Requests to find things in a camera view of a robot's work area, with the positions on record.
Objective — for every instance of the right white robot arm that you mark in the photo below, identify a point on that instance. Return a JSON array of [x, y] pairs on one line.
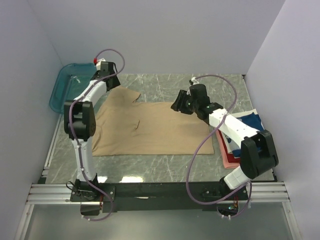
[[257, 149]]

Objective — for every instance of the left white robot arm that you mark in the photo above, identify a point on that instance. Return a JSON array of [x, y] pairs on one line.
[[80, 126]]

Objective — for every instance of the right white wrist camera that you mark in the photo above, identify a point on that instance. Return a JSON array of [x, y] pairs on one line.
[[193, 81]]

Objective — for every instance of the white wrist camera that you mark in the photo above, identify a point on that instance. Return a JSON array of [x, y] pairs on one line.
[[98, 62], [193, 81]]

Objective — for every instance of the black base beam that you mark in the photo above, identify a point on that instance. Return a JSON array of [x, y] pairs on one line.
[[134, 196]]

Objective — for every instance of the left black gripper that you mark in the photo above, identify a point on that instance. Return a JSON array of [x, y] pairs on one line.
[[113, 81]]

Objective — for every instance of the aluminium frame rail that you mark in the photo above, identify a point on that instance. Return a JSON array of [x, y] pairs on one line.
[[58, 194]]

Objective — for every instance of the red folded shirt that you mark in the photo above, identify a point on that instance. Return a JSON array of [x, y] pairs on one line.
[[231, 147]]

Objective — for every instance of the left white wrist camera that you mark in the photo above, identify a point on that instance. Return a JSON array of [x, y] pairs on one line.
[[98, 62]]

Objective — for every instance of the teal plastic basket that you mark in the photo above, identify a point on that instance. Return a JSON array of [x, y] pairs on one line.
[[71, 81]]

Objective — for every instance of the beige t shirt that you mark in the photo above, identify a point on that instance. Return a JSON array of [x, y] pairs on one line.
[[125, 126]]

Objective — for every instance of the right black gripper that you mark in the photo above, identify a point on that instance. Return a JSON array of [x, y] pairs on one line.
[[183, 103]]

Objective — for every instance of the pink folded shirt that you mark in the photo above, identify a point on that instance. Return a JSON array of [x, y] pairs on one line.
[[228, 160]]

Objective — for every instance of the blue white folded shirt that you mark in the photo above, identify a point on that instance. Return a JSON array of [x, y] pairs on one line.
[[250, 118]]

